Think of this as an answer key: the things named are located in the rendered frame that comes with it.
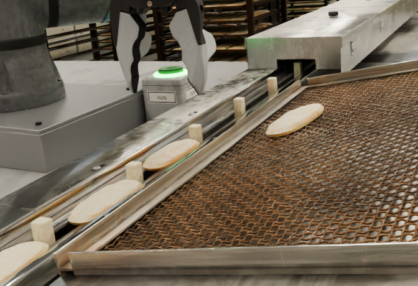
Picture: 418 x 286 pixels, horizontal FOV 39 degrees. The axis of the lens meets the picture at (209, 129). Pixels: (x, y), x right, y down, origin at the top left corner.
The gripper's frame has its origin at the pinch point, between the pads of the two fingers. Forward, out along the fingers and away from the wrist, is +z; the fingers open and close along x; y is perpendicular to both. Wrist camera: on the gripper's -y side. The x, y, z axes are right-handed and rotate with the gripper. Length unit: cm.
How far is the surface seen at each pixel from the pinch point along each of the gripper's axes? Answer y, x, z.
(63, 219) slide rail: -17.5, 1.3, 8.5
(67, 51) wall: 519, 437, 75
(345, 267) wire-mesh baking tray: -30.9, -27.2, 1.5
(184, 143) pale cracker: 2.1, -0.9, 7.3
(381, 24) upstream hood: 84, -10, 4
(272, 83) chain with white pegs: 33.7, -0.8, 6.9
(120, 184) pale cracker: -10.8, -0.6, 7.5
